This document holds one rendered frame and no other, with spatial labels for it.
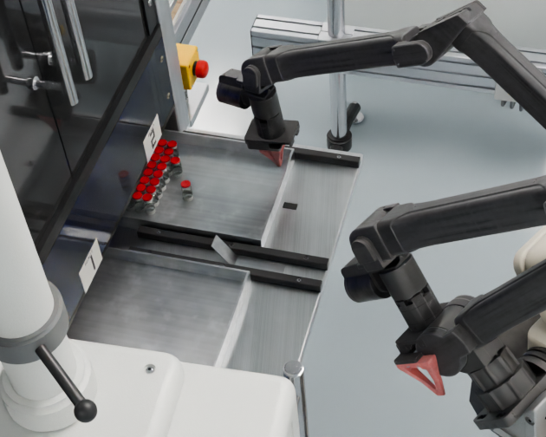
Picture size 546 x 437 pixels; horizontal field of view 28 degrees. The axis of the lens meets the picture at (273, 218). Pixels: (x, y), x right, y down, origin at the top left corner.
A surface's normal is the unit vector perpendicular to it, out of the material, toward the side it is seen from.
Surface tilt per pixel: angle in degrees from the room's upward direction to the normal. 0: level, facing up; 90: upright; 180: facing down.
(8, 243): 90
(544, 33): 90
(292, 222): 0
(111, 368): 0
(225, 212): 0
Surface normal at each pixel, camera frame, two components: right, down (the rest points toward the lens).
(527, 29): -0.26, 0.74
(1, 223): 0.72, 0.49
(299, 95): -0.07, -0.66
